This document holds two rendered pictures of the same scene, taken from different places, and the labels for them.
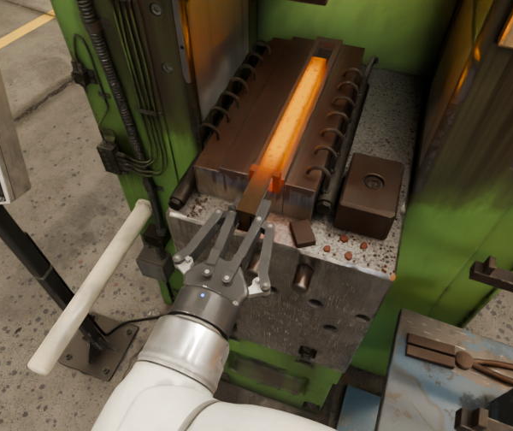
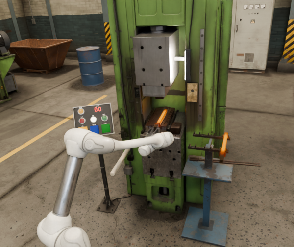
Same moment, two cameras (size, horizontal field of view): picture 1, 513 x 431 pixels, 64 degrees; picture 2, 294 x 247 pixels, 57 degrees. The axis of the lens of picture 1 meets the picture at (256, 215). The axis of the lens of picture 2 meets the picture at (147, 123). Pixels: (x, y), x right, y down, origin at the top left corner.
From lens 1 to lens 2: 189 cm
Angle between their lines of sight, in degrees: 26
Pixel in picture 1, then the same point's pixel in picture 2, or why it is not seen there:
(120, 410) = not seen: hidden behind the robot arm
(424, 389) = (192, 163)
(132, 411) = not seen: hidden behind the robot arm
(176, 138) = (138, 127)
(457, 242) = (197, 139)
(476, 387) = (203, 162)
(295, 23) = (160, 105)
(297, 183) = (162, 125)
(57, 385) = (97, 215)
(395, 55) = (182, 109)
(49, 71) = not seen: hidden behind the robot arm
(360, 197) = (173, 126)
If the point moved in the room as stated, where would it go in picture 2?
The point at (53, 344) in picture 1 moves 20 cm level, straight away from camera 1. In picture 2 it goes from (114, 169) to (98, 163)
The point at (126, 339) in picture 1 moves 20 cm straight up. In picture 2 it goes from (116, 202) to (114, 188)
